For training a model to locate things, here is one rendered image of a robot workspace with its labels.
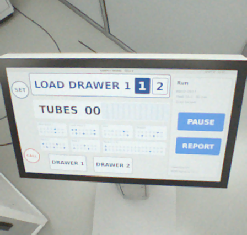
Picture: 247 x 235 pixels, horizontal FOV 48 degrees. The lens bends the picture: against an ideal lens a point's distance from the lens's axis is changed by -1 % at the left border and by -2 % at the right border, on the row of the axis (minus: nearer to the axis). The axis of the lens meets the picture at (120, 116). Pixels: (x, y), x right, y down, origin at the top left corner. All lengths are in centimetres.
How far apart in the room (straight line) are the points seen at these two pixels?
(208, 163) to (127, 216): 101
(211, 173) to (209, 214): 101
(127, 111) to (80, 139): 13
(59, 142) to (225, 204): 123
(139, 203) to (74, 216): 38
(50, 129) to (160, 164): 26
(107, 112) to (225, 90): 25
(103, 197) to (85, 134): 104
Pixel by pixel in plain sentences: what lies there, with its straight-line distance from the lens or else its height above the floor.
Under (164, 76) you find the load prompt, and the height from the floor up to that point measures 117.
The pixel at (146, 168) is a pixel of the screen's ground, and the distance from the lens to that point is 68.
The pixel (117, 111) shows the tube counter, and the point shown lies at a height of 111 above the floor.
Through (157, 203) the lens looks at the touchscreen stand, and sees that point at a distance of 164.
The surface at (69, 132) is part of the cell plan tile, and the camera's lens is 66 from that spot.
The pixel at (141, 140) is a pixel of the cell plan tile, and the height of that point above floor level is 106.
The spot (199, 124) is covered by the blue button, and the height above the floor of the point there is 109.
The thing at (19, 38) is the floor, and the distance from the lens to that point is 242.
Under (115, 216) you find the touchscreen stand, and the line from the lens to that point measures 164.
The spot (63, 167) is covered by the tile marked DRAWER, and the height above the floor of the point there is 99.
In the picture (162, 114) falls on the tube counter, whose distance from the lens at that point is 61.
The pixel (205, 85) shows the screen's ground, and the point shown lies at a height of 116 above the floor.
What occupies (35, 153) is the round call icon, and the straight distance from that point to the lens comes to 72.
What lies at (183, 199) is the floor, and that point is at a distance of 169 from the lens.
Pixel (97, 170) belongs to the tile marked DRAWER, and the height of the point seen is 99.
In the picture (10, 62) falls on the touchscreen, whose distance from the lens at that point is 65.
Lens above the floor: 166
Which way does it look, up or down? 64 degrees down
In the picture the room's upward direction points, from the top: 11 degrees counter-clockwise
